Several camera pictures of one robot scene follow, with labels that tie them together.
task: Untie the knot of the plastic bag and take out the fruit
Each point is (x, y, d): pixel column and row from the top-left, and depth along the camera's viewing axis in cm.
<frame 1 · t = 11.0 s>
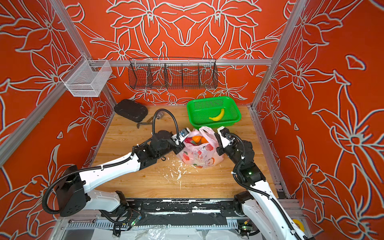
left hand: (185, 133, 75), fingers closed
right hand: (214, 133, 71), fingers closed
pink plastic bag: (200, 155, 81), point 13 cm above the table
green plastic basket: (200, 110, 117), point 2 cm above the table
yellow banana: (219, 117, 111), point 3 cm above the table
black oval tray: (131, 110, 113), point 5 cm above the table
orange fruit: (197, 138, 95), point 6 cm above the table
orange fruit 2: (203, 140, 93), point 7 cm above the table

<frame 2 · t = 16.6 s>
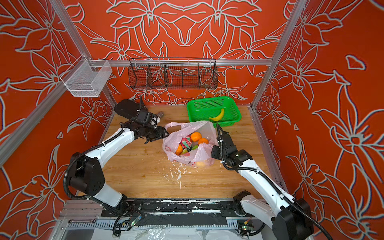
left hand: (165, 133, 85), fingers open
right hand: (211, 149, 81), fingers closed
green round fruit: (195, 147, 91), point 6 cm above the table
red green dragon fruit: (186, 142, 92), point 8 cm above the table
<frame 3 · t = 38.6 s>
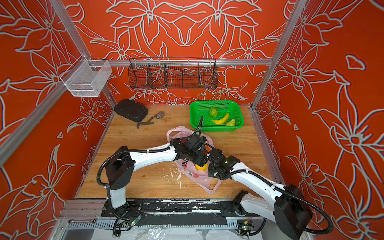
left hand: (203, 157, 82), fingers open
right hand: (209, 172, 82), fingers open
pink plastic bag: (201, 178, 79), point 6 cm above the table
green round fruit: (213, 112, 109), point 7 cm above the table
yellow green pear: (232, 123, 102), point 7 cm above the table
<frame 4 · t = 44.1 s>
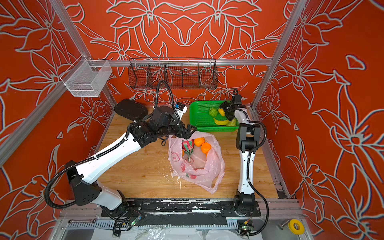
left hand: (189, 123, 69), fingers open
right hand: (221, 107, 109), fingers open
